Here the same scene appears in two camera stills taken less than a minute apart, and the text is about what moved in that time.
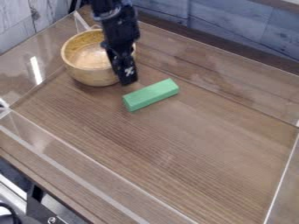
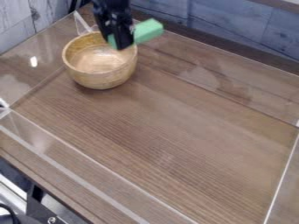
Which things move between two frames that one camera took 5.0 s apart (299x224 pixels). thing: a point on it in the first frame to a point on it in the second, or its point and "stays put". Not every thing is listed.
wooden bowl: [86, 60] stays put
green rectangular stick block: [149, 94] to [146, 29]
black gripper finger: [122, 59] to [116, 22]
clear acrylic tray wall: [196, 159] stays put
